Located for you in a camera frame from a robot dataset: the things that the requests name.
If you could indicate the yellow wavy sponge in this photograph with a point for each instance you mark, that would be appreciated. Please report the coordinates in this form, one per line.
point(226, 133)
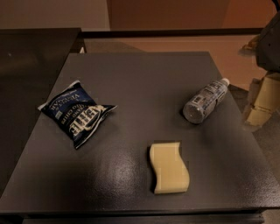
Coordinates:
point(169, 167)

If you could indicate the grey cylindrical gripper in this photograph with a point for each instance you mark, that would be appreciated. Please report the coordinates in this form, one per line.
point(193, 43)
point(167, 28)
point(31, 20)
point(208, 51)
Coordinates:
point(270, 44)

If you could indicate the blue plastic water bottle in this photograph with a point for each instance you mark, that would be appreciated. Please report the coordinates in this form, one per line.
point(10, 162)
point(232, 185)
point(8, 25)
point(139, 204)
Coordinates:
point(205, 101)

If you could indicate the blue chip bag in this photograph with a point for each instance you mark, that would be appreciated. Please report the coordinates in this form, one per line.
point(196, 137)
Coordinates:
point(76, 113)

